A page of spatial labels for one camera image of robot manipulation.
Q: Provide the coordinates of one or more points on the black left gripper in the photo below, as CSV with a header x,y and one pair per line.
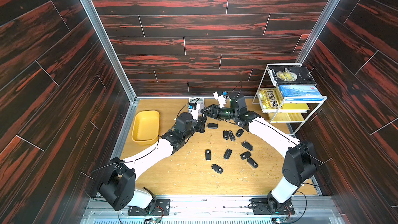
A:
x,y
200,125

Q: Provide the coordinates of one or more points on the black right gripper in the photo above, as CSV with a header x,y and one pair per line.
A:
x,y
216,111

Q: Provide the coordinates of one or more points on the black flip car key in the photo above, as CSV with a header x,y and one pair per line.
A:
x,y
208,154

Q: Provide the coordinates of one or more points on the black car key front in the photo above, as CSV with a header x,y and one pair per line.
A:
x,y
217,168

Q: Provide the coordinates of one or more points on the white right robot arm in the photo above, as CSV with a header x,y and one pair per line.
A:
x,y
299,156

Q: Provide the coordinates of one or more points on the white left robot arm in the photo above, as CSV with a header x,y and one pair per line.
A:
x,y
117,181

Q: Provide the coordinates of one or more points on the large black smart key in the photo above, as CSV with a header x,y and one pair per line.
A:
x,y
212,126

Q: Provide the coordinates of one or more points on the black VW car key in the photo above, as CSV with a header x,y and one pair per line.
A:
x,y
225,135

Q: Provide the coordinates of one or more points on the black chrome button key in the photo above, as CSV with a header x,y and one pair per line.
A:
x,y
231,136

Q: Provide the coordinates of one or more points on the small black car key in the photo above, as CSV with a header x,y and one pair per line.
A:
x,y
239,133

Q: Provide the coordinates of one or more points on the black car key centre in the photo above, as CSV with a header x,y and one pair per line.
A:
x,y
227,154

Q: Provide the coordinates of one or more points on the black car key right upper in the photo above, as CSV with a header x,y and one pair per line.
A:
x,y
247,146

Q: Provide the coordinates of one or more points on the black car key right middle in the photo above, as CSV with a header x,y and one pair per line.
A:
x,y
245,155

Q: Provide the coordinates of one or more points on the yellow plastic storage box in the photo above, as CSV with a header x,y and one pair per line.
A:
x,y
145,128

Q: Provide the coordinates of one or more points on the black car key right lower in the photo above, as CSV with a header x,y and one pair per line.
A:
x,y
252,163

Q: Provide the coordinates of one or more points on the white calculator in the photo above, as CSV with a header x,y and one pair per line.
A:
x,y
199,101

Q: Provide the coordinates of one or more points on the yellow book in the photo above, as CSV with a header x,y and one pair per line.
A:
x,y
270,101

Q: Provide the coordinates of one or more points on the white metal shelf rack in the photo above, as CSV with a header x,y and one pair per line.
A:
x,y
297,119

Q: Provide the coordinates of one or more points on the black book gold emblem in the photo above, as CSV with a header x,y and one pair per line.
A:
x,y
291,76

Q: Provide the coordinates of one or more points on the blue book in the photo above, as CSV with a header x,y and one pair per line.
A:
x,y
299,93

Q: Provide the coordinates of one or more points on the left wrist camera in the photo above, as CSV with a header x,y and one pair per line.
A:
x,y
193,110

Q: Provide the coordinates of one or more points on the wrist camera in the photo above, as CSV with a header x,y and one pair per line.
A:
x,y
193,110
221,97

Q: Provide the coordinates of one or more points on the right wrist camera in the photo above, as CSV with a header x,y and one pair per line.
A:
x,y
221,97

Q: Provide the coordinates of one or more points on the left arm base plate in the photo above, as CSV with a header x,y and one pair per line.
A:
x,y
158,207

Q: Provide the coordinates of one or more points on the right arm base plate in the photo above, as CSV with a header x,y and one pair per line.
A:
x,y
269,206

